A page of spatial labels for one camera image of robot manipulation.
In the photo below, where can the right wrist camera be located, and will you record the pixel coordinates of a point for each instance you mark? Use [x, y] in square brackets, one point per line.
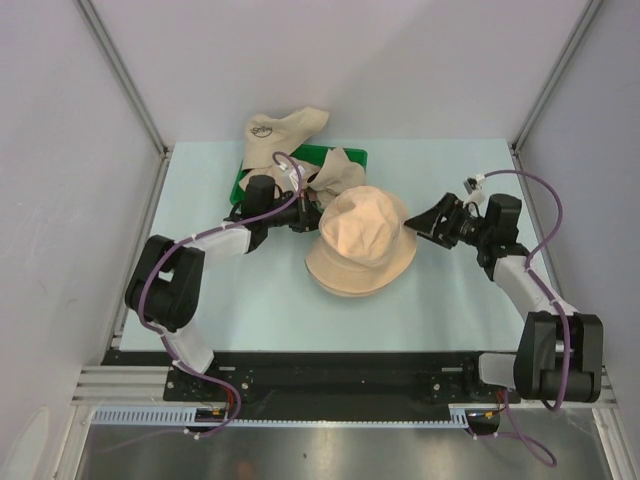
[473, 187]

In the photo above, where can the white slotted cable duct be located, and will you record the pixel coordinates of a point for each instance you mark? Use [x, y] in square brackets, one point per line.
[206, 418]

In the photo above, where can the beige logo bucket hat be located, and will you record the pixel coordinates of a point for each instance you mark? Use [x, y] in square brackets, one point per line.
[264, 135]

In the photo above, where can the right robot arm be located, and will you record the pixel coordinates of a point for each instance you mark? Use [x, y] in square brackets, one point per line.
[560, 352]

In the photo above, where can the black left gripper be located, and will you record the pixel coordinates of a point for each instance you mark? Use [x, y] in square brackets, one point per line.
[308, 217]

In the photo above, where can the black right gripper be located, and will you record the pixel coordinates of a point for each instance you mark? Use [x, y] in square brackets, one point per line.
[430, 221]

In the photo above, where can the aluminium frame post right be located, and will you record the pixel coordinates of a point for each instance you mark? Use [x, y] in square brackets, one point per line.
[558, 70]

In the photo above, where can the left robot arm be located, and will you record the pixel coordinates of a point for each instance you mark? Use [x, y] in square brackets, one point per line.
[164, 289]

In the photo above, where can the aluminium frame post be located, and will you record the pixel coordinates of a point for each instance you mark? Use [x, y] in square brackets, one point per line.
[558, 70]
[110, 52]

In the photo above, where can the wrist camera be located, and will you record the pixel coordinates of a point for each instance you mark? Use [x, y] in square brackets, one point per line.
[287, 178]
[473, 187]

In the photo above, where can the beige bucket hat pink lining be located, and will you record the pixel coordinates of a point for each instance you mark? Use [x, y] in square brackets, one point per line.
[363, 244]

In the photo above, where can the aluminium frame post left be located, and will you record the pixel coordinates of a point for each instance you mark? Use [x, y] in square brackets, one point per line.
[110, 52]

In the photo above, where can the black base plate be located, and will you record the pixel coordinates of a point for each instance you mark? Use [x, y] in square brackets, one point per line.
[340, 385]

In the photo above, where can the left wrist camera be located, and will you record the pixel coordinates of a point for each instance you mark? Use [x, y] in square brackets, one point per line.
[287, 178]

